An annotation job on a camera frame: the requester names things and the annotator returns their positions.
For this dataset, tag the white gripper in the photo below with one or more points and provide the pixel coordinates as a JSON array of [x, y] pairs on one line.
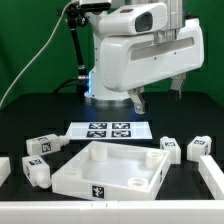
[[131, 62]]

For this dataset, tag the white square tabletop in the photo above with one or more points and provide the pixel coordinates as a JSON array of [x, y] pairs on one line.
[[108, 171]]

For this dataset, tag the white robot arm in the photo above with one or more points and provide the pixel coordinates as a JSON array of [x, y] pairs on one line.
[[176, 21]]

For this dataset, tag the white marker sheet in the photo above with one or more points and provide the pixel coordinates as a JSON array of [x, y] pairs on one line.
[[109, 130]]

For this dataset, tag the white right fence block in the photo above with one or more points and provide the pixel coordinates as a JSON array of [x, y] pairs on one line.
[[212, 175]]

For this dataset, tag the white fence block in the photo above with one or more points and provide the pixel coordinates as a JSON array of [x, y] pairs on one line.
[[5, 169], [212, 175]]

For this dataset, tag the white left fence block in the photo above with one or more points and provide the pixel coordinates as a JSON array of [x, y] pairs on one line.
[[5, 169]]

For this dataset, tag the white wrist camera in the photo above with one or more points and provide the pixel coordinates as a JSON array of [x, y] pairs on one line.
[[136, 19]]

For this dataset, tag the mounted camera on stand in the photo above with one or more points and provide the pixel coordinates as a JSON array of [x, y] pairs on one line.
[[95, 5]]

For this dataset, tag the black camera stand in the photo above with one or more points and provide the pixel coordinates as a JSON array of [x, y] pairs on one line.
[[76, 18]]

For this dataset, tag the white front wall fence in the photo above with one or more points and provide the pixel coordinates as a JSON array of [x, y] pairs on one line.
[[114, 212]]

